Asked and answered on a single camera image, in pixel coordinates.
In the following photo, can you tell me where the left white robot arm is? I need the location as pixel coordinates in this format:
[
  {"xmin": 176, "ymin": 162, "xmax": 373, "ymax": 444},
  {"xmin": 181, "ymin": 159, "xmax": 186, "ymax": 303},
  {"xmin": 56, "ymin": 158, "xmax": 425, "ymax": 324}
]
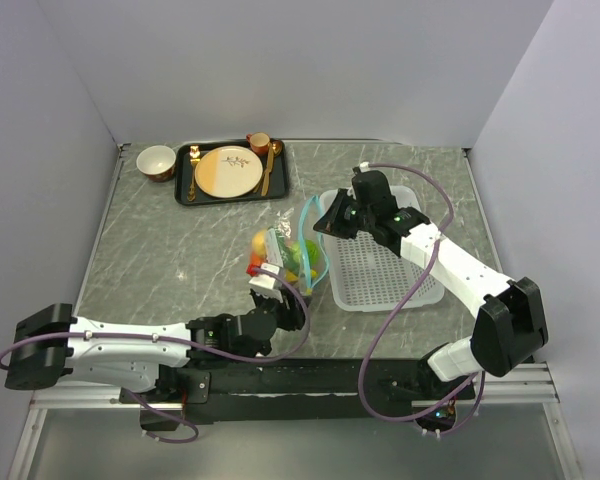
[{"xmin": 0, "ymin": 289, "xmax": 310, "ymax": 402}]

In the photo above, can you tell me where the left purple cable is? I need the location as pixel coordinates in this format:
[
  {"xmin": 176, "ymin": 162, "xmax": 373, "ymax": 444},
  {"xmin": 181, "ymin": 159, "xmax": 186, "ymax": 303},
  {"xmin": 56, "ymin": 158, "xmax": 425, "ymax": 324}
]
[{"xmin": 0, "ymin": 264, "xmax": 311, "ymax": 445}]

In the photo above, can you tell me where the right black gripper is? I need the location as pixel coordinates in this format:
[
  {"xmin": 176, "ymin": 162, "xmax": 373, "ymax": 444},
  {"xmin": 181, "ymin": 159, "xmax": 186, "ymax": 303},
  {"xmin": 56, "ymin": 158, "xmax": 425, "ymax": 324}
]
[{"xmin": 313, "ymin": 188, "xmax": 375, "ymax": 240}]

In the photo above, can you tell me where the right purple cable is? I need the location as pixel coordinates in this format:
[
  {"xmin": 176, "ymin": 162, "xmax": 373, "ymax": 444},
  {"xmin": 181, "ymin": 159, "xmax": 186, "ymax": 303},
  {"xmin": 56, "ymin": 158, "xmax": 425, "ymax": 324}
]
[{"xmin": 357, "ymin": 162, "xmax": 486, "ymax": 437}]

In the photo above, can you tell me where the purple cable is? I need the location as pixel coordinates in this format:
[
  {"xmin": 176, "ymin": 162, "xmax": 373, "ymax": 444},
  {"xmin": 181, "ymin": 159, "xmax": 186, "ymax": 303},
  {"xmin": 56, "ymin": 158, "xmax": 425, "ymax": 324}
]
[
  {"xmin": 357, "ymin": 162, "xmax": 486, "ymax": 437},
  {"xmin": 0, "ymin": 264, "xmax": 311, "ymax": 445}
]

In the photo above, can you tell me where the white plastic basket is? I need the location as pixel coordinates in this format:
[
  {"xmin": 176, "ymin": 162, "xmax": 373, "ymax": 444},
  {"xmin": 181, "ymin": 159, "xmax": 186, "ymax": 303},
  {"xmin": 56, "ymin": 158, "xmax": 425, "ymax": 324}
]
[{"xmin": 322, "ymin": 186, "xmax": 445, "ymax": 313}]

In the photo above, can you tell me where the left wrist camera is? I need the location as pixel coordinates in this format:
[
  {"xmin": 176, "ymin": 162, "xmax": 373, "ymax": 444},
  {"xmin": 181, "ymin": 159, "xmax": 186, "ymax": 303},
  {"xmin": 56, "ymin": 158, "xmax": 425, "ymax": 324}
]
[{"xmin": 249, "ymin": 263, "xmax": 284, "ymax": 303}]

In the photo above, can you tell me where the gold fork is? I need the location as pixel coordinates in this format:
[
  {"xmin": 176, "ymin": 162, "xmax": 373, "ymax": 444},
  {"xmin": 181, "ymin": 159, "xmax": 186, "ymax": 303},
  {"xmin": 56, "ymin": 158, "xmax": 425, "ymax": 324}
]
[{"xmin": 187, "ymin": 145, "xmax": 201, "ymax": 202}]

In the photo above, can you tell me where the black serving tray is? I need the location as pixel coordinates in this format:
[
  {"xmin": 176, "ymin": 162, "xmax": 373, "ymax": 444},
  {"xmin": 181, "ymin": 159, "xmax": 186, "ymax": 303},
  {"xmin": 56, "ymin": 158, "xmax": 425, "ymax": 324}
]
[{"xmin": 174, "ymin": 139, "xmax": 290, "ymax": 206}]

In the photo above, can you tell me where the orange and cream plate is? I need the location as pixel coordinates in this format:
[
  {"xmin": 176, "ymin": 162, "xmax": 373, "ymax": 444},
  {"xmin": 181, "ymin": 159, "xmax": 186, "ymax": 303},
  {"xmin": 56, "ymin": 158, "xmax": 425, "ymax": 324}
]
[{"xmin": 194, "ymin": 146, "xmax": 263, "ymax": 199}]

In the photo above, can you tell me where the orange cup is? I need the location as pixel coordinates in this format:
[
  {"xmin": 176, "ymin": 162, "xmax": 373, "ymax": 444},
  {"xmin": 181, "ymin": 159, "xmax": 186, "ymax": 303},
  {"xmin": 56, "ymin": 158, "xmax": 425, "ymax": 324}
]
[{"xmin": 246, "ymin": 132, "xmax": 271, "ymax": 156}]

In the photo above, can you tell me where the orange toy pumpkin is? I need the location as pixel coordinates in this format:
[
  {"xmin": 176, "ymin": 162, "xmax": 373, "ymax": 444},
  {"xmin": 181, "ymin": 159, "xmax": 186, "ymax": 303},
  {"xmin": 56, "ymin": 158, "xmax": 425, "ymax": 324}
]
[{"xmin": 246, "ymin": 252, "xmax": 264, "ymax": 276}]

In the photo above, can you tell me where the gold knife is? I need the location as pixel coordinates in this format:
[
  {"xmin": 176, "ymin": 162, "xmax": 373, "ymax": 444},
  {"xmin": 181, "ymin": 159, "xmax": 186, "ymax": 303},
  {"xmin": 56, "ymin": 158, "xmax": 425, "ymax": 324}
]
[{"xmin": 260, "ymin": 142, "xmax": 275, "ymax": 197}]

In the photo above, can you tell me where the yellow toy potato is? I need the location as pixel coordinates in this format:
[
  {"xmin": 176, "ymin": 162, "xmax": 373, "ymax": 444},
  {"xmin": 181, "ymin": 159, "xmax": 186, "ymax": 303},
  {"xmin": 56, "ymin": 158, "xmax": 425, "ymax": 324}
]
[{"xmin": 251, "ymin": 230, "xmax": 267, "ymax": 258}]

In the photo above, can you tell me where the gold spoon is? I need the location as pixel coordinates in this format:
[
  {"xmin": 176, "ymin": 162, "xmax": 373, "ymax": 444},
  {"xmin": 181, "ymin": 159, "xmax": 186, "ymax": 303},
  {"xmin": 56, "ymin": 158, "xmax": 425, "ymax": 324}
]
[{"xmin": 272, "ymin": 140, "xmax": 284, "ymax": 156}]

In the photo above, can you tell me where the green toy fruit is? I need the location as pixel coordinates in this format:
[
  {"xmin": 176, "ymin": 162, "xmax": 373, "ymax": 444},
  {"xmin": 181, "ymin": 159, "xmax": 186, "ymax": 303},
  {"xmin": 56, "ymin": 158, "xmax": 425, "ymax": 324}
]
[{"xmin": 290, "ymin": 240, "xmax": 321, "ymax": 268}]

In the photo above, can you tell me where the yellow toy banana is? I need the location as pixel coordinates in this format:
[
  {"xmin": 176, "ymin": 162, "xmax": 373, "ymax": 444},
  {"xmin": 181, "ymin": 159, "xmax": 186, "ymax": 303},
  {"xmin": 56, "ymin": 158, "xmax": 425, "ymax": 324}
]
[{"xmin": 285, "ymin": 270, "xmax": 318, "ymax": 284}]

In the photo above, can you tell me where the clear zip top bag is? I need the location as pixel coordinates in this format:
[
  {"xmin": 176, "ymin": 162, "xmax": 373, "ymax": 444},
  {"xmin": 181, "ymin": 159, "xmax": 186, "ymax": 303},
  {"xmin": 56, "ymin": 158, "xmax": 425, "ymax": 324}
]
[{"xmin": 247, "ymin": 195, "xmax": 330, "ymax": 297}]

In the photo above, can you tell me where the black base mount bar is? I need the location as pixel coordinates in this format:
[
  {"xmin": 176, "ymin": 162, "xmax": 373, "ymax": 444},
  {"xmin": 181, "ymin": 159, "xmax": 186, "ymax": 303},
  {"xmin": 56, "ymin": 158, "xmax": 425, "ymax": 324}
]
[{"xmin": 139, "ymin": 355, "xmax": 475, "ymax": 434}]

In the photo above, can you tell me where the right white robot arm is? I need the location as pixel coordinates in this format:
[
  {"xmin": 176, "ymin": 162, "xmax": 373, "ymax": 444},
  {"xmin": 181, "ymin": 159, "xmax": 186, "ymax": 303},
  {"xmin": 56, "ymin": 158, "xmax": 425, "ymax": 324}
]
[{"xmin": 314, "ymin": 170, "xmax": 549, "ymax": 398}]

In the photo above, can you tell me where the white and red bowl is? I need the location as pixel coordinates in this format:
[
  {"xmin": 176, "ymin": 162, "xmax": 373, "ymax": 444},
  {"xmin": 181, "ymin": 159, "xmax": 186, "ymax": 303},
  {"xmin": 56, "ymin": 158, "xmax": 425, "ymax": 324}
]
[{"xmin": 136, "ymin": 145, "xmax": 176, "ymax": 183}]

